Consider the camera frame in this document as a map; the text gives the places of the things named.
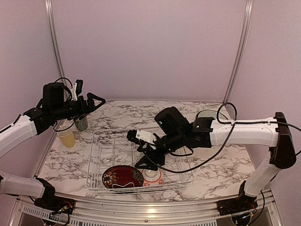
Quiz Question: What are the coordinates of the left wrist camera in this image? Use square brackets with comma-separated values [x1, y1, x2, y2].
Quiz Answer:
[71, 80, 83, 101]

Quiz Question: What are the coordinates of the white and pink bowl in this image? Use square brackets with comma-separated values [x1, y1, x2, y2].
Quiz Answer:
[141, 169, 164, 186]

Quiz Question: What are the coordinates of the right aluminium frame post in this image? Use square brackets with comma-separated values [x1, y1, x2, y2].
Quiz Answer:
[222, 0, 253, 103]

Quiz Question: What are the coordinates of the white wire dish rack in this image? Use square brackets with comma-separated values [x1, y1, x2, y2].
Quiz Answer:
[86, 129, 193, 196]

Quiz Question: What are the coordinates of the pale green ceramic bowl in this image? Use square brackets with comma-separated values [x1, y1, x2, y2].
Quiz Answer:
[139, 152, 144, 160]

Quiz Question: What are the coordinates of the aluminium frame post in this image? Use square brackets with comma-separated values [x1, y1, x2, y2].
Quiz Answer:
[222, 0, 253, 103]
[45, 0, 65, 78]

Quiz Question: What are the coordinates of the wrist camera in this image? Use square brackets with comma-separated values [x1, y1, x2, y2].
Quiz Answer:
[127, 129, 158, 147]
[71, 80, 83, 101]

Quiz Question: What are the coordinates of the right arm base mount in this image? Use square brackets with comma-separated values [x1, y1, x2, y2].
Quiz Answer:
[217, 196, 258, 216]

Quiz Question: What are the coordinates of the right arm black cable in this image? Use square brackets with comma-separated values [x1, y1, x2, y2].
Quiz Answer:
[157, 102, 301, 174]

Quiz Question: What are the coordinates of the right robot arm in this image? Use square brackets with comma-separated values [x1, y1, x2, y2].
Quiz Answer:
[127, 106, 297, 211]

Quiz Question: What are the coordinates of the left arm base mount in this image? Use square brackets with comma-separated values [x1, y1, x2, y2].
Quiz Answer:
[34, 195, 75, 215]

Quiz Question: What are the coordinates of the yellow mug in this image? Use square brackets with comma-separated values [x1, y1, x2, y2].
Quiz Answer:
[57, 126, 75, 148]

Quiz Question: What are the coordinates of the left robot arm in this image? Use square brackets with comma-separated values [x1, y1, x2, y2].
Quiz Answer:
[0, 80, 106, 210]

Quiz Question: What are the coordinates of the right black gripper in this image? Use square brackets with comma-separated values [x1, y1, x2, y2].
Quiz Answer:
[135, 130, 186, 171]

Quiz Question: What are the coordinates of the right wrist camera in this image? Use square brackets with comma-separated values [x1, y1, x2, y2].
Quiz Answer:
[127, 129, 158, 147]

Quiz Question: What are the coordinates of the left aluminium frame post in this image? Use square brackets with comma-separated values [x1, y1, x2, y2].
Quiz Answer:
[45, 0, 65, 78]

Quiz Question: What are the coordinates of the dark red floral plate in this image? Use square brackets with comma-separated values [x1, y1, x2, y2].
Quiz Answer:
[102, 165, 144, 189]

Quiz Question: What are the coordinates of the floral ceramic tumbler cup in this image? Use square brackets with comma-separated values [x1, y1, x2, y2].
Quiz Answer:
[74, 116, 88, 131]

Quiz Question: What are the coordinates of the aluminium front frame rail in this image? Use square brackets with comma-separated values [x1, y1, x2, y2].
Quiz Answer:
[8, 190, 283, 226]

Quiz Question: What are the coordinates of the light teal plate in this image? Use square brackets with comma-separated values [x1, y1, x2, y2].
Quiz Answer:
[196, 109, 228, 120]

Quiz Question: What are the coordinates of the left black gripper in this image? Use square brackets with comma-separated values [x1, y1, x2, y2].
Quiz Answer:
[52, 92, 105, 121]

